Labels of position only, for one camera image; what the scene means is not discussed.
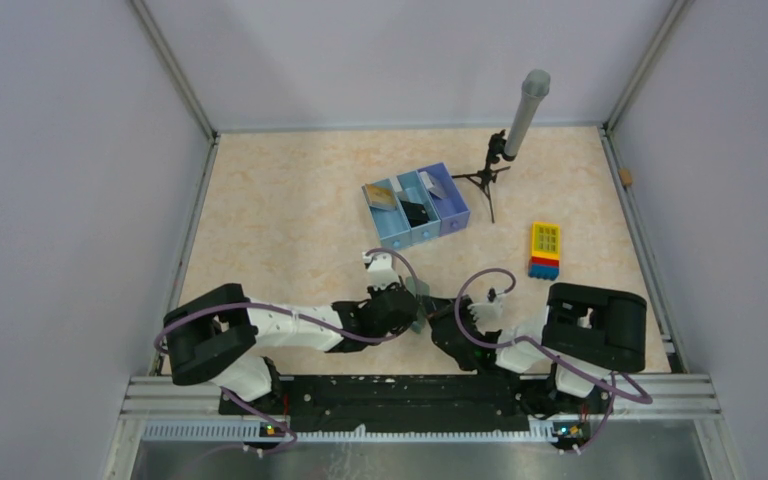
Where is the light blue card tray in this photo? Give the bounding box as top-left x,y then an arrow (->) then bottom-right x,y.
366,179 -> 412,250

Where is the green leather card holder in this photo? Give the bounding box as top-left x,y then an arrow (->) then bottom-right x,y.
405,276 -> 436,334

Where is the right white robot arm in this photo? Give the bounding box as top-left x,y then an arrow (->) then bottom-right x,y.
427,283 -> 647,412

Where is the grey cylinder on tripod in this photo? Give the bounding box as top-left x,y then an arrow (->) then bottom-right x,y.
502,69 -> 551,161

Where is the middle blue card tray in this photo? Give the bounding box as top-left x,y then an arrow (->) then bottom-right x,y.
395,171 -> 441,244

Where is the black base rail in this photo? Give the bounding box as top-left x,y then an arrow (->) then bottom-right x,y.
251,373 -> 608,434

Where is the coloured toy brick block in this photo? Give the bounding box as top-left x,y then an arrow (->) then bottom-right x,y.
527,222 -> 561,281

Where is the small brown wall piece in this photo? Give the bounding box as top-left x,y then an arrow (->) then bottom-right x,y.
618,168 -> 633,188

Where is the purple card tray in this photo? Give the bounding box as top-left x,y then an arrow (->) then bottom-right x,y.
418,163 -> 471,237

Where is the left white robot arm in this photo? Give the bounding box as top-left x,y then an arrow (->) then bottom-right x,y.
153,247 -> 421,414

